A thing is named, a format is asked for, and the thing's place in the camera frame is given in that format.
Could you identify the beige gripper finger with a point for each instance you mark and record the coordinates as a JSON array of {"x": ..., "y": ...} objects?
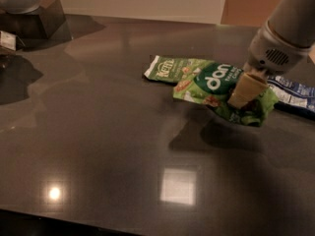
[{"x": 248, "y": 87}]

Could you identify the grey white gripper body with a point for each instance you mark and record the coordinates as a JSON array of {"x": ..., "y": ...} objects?
[{"x": 270, "y": 52}]

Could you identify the green Thai rice chip bag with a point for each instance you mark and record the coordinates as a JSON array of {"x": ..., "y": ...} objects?
[{"x": 213, "y": 86}]

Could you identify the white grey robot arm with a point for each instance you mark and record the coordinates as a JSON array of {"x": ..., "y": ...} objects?
[{"x": 294, "y": 20}]

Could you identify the blue white chip bag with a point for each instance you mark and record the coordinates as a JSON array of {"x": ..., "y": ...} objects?
[{"x": 294, "y": 98}]

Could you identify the green Kettle jalapeno chip bag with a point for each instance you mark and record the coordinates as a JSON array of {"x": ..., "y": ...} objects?
[{"x": 173, "y": 70}]

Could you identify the dark wooden block stand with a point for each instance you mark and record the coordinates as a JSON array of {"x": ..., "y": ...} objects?
[{"x": 39, "y": 24}]

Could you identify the small white label card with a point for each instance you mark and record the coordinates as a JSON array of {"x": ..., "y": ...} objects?
[{"x": 8, "y": 40}]

